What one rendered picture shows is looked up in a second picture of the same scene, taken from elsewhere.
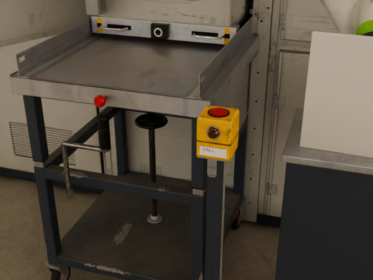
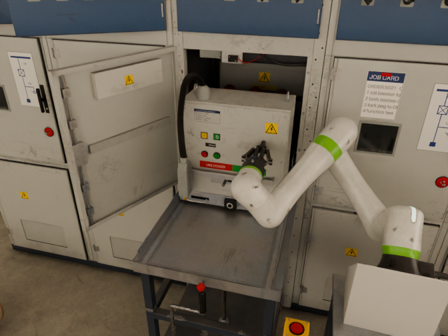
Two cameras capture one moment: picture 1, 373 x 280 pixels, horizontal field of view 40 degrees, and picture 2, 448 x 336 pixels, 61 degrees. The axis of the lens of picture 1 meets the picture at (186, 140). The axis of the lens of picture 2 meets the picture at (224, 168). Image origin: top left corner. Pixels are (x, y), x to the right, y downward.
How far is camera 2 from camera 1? 0.68 m
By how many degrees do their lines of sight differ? 4
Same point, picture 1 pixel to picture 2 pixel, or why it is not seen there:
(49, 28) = (147, 193)
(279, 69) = (311, 219)
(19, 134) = (117, 245)
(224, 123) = not seen: outside the picture
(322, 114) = (361, 309)
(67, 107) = not seen: hidden behind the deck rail
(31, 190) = (127, 283)
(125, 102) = (218, 285)
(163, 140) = not seen: hidden behind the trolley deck
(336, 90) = (371, 297)
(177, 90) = (255, 279)
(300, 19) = (328, 189)
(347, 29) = (371, 229)
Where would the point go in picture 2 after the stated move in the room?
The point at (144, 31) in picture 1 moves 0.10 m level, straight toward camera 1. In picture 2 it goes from (219, 202) to (221, 214)
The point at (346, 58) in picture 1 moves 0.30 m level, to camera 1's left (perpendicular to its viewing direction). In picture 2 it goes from (380, 281) to (292, 284)
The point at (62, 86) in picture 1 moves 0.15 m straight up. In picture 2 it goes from (171, 272) to (169, 243)
